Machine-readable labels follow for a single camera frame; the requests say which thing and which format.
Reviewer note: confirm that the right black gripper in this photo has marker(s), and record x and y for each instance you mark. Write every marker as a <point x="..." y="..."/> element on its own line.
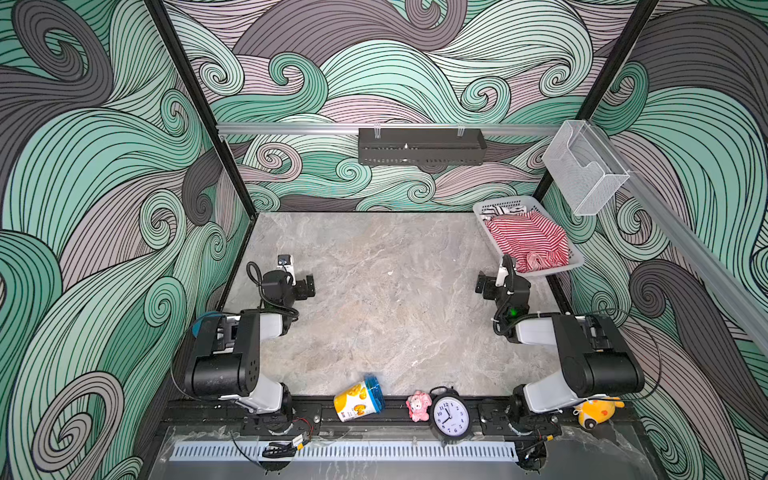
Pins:
<point x="486" y="285"/>

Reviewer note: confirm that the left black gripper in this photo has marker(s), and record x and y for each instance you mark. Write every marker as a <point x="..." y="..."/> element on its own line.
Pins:
<point x="304" y="287"/>

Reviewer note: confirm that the red white striped tank top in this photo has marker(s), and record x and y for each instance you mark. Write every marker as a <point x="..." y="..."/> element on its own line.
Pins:
<point x="532" y="239"/>

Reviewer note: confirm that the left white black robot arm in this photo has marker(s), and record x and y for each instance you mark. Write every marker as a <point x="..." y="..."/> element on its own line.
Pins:
<point x="225" y="361"/>

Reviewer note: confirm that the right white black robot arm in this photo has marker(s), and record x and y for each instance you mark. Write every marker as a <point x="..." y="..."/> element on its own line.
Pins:
<point x="595" y="362"/>

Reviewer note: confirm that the black white zebra tank top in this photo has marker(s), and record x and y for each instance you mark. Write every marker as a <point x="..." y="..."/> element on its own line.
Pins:
<point x="490" y="212"/>

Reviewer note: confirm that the grey plastic laundry basket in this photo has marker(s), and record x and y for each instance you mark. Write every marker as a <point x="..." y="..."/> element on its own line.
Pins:
<point x="576" y="258"/>

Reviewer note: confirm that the teal lidded white cup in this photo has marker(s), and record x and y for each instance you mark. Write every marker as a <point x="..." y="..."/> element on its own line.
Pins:
<point x="197" y="324"/>

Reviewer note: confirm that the yellow blue snack cup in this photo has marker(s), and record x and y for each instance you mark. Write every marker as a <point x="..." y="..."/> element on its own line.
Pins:
<point x="361" y="399"/>

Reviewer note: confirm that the black alarm clock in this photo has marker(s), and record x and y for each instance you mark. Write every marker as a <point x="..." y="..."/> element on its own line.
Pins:
<point x="449" y="420"/>

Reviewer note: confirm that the pink plush toy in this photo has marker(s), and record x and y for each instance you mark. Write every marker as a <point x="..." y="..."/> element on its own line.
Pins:
<point x="418" y="405"/>

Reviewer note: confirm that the yellow plush toy red shirt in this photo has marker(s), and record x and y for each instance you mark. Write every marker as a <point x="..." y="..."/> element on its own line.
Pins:
<point x="593" y="412"/>

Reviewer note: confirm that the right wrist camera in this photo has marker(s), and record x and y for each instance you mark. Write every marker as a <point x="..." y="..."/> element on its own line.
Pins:
<point x="506" y="273"/>

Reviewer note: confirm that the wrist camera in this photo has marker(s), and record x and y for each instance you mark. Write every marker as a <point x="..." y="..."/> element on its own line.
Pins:
<point x="506" y="273"/>
<point x="285" y="263"/>

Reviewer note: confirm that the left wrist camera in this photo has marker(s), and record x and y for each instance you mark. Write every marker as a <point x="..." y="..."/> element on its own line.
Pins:
<point x="285" y="263"/>

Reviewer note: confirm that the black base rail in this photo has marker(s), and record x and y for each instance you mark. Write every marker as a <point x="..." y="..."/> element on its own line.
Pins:
<point x="490" y="416"/>

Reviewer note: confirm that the clear plastic wall bin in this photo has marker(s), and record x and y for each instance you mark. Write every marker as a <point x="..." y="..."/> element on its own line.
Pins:
<point x="587" y="169"/>

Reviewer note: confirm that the black metal wall shelf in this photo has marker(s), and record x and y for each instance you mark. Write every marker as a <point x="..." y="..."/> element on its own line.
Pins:
<point x="434" y="147"/>

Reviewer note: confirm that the aluminium back wall rail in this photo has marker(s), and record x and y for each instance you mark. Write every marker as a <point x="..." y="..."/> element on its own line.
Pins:
<point x="305" y="128"/>

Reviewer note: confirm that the aluminium wall rail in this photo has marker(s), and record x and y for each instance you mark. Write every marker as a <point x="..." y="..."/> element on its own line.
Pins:
<point x="656" y="184"/>
<point x="305" y="128"/>

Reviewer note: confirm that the white slotted cable duct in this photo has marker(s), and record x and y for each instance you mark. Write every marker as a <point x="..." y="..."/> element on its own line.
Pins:
<point x="198" y="451"/>

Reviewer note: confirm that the aluminium right wall rail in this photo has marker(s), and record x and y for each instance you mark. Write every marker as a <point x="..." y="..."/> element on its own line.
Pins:
<point x="656" y="184"/>

